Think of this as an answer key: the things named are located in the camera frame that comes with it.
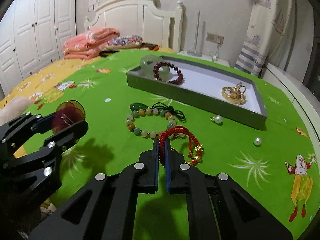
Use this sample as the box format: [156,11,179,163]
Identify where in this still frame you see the folded pink blanket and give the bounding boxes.
[62,27,120,60]

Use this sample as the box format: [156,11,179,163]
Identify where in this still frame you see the pale green jade bangle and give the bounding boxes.
[139,55,164,77]

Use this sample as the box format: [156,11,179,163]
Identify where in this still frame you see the multicolour jade bead bracelet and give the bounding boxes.
[125,107,186,140]

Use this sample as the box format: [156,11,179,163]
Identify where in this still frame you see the gold bangle with rings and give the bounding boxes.
[221,82,246,105]

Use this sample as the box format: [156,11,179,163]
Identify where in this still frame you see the dark red flower ornament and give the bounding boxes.
[52,100,86,134]

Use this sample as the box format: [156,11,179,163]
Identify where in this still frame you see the green pendant black cord necklace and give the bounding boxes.
[129,101,186,121]

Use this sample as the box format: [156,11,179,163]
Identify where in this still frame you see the white bedside table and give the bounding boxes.
[178,51,230,67]

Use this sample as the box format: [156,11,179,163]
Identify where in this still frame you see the white wardrobe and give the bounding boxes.
[1,0,76,95]

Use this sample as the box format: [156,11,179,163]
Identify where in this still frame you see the dark red bead bracelet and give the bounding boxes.
[153,61,185,85]

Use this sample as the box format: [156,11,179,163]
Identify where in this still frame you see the white round pearl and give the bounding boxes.
[253,137,262,146]

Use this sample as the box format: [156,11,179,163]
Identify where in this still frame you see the patterned embroidered pillow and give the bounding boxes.
[105,35,143,49]

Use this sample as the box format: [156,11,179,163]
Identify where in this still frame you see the white charger with cable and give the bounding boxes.
[208,43,221,62]

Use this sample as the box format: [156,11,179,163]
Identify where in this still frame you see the white pearl with hook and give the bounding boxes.
[210,115,223,125]

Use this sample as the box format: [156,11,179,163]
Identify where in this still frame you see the white wooden headboard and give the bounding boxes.
[84,0,184,52]

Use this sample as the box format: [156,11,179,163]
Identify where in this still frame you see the grey white jewelry tray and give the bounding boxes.
[126,55,268,131]

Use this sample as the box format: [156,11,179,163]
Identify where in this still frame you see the white window sill ledge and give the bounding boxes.
[261,62,320,145]

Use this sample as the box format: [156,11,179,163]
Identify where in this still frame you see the sailboat print curtain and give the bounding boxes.
[235,0,293,76]

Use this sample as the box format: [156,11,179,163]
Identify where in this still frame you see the wall power socket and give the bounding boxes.
[206,33,224,45]

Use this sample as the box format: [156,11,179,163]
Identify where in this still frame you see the red rope gold bead bracelet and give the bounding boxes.
[158,125,204,167]

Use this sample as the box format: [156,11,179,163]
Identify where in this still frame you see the yellow floral bed sheet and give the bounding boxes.
[0,45,176,213]

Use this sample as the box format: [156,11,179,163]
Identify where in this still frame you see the green cartoon print cloth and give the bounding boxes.
[174,79,319,238]

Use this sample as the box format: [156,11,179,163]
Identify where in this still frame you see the white standing lamp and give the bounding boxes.
[187,11,202,57]

